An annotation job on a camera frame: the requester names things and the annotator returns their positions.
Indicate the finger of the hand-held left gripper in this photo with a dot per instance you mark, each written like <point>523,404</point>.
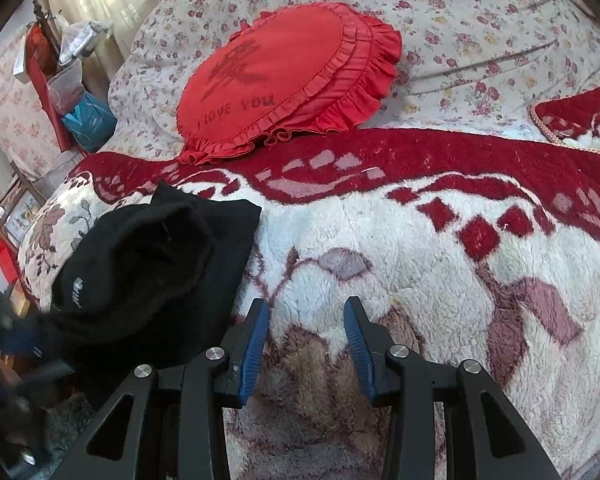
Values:
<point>22,342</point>

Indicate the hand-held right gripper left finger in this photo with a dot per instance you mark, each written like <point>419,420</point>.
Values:
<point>255,345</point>

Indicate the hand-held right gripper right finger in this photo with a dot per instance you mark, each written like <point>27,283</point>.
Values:
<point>357,345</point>

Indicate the black pants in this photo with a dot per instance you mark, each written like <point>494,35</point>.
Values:
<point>145,270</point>

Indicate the teal shaggy rug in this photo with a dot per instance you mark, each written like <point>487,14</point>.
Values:
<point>65,425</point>

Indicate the red and white plush blanket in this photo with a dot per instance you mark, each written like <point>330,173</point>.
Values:
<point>430,260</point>

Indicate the wooden chair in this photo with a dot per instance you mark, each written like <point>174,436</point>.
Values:
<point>15,210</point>

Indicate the floral furniture cover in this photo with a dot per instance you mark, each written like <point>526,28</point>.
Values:
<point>10,125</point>

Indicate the blue bag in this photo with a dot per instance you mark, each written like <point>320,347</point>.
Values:
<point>90,122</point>

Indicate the clear plastic bag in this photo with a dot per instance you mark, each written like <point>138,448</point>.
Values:
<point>67,87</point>

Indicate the red hanging bag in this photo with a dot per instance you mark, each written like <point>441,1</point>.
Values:
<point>42,80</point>

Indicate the red heart-shaped frilled pillow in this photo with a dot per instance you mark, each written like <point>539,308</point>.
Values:
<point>280,75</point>

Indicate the crumpled filled plastic bag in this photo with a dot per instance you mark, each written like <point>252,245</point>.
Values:
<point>82,40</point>

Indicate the wooden coat stand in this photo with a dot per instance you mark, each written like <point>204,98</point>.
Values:
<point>47,30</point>

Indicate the floral quilt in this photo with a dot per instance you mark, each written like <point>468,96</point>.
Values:
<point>480,25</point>

